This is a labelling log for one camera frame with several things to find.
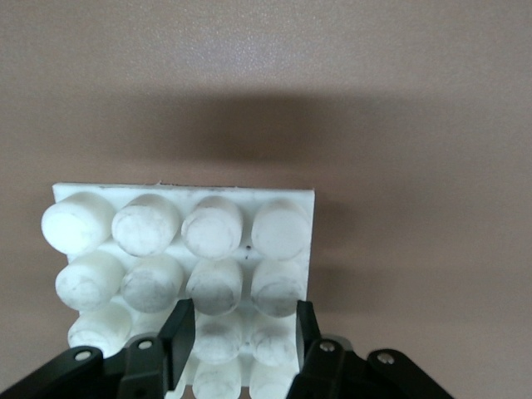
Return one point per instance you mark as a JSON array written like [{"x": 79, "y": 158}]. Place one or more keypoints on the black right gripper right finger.
[{"x": 328, "y": 370}]

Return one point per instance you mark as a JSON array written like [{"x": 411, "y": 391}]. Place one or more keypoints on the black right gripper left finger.
[{"x": 145, "y": 365}]

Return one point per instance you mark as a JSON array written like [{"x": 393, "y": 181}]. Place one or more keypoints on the white studded base plate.
[{"x": 208, "y": 232}]

